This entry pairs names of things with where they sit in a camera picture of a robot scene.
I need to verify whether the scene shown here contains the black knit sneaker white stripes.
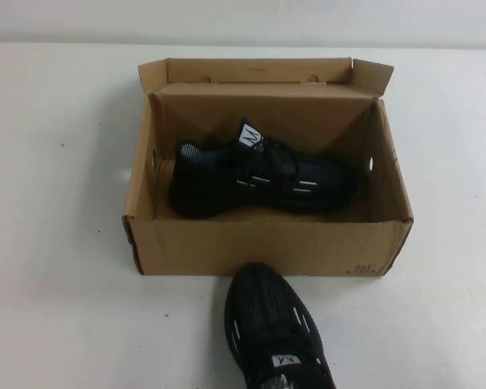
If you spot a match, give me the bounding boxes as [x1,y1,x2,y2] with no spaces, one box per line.
[224,262,343,389]
[170,117,360,222]

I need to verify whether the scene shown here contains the brown cardboard shoe box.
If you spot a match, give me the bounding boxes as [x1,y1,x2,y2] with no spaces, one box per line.
[121,56,415,279]

